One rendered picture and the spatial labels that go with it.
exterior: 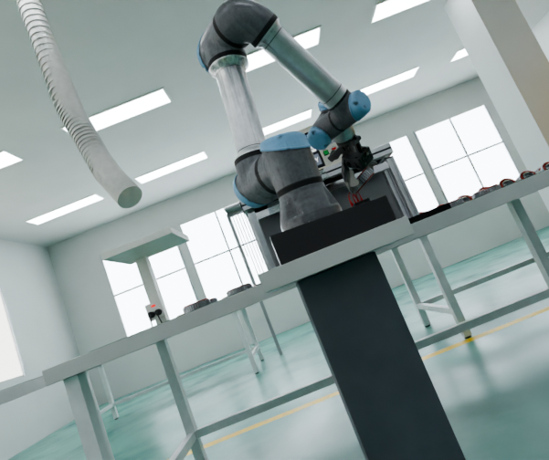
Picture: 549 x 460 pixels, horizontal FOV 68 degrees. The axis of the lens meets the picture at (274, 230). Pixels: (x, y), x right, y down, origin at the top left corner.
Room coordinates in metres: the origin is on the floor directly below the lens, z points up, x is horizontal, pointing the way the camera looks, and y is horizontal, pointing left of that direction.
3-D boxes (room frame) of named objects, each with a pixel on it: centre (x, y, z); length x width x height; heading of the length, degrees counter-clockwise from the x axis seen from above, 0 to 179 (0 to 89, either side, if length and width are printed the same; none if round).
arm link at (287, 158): (0.96, -0.09, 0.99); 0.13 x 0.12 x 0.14; 36
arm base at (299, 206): (0.96, -0.09, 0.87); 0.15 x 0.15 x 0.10
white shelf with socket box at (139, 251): (2.13, 0.66, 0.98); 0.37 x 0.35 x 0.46; 91
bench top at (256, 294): (1.80, -0.25, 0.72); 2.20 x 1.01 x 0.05; 91
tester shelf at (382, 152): (1.88, -0.25, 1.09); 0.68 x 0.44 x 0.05; 91
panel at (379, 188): (1.81, -0.25, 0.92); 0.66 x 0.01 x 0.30; 91
